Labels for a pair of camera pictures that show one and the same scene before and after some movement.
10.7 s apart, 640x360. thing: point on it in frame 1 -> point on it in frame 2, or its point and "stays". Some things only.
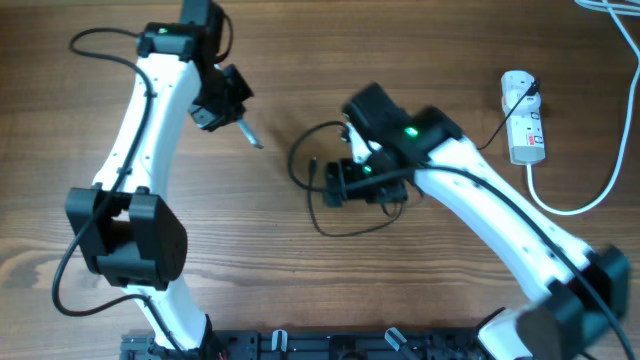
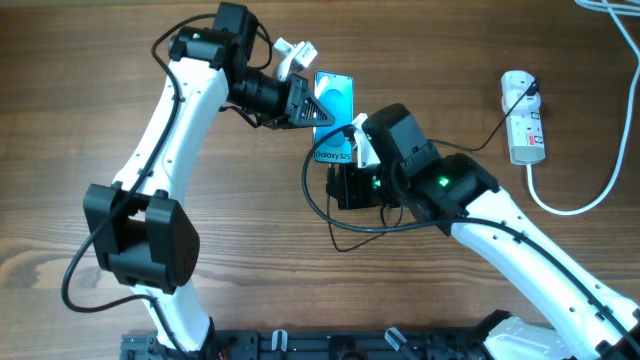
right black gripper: (335, 197) stays
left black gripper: (240, 93) -> (295, 93)
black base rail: (311, 345) stays
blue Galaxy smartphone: (250, 134) -> (336, 93)
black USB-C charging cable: (399, 210) -> (532, 90)
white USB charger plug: (511, 97) stays
